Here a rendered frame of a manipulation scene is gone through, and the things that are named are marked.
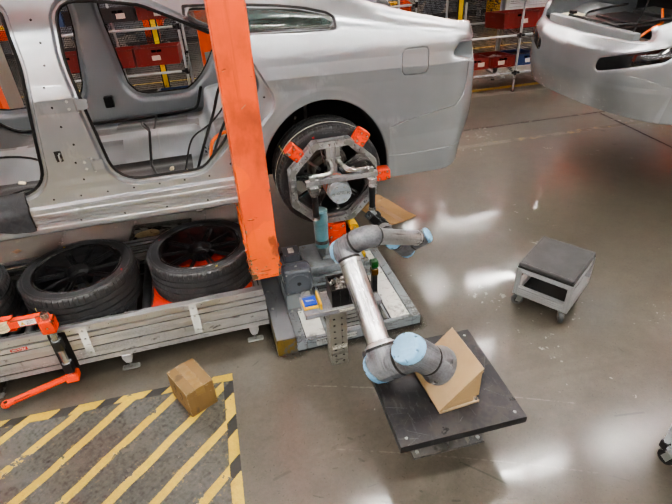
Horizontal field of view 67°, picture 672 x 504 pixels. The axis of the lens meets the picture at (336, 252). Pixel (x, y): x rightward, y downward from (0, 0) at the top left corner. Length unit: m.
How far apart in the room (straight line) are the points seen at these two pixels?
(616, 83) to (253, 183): 3.03
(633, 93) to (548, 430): 2.71
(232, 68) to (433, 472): 2.06
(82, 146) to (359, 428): 2.10
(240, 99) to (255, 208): 0.56
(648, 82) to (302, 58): 2.66
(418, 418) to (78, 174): 2.21
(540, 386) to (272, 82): 2.23
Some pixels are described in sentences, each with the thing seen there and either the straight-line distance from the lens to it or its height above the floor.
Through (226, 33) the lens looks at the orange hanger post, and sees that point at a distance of 2.38.
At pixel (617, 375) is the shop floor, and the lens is 3.32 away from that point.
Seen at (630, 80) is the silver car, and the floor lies 1.06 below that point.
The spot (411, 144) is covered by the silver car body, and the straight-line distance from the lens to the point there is 3.37.
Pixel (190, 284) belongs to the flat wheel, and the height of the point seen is 0.44.
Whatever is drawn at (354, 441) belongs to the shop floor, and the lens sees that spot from 2.74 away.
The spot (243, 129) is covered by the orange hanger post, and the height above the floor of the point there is 1.39.
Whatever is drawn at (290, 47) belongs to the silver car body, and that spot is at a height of 1.62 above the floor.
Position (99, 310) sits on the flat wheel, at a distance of 3.25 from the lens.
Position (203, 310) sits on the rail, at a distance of 3.09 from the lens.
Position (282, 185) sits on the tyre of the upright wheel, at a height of 0.85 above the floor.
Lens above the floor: 2.23
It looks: 34 degrees down
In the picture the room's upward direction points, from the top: 3 degrees counter-clockwise
